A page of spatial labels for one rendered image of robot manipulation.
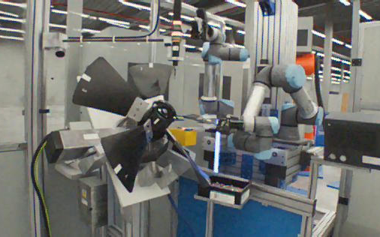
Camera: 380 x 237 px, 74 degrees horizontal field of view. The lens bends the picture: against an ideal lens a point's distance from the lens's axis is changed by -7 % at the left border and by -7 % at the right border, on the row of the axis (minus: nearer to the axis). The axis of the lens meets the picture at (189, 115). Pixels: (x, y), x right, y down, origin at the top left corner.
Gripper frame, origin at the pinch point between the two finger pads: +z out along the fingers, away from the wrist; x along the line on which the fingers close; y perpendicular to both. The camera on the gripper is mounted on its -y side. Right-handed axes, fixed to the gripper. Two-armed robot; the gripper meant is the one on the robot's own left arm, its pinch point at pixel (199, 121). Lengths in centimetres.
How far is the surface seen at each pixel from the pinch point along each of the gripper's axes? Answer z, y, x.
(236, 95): -50, -477, 41
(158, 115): 15.0, 18.8, -5.3
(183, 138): 11.5, -33.1, 18.4
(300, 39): -151, -373, -76
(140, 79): 29.7, -4.5, -17.9
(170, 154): 12.2, 6.2, 14.9
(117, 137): 24.7, 38.8, -1.2
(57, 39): 70, 0, -37
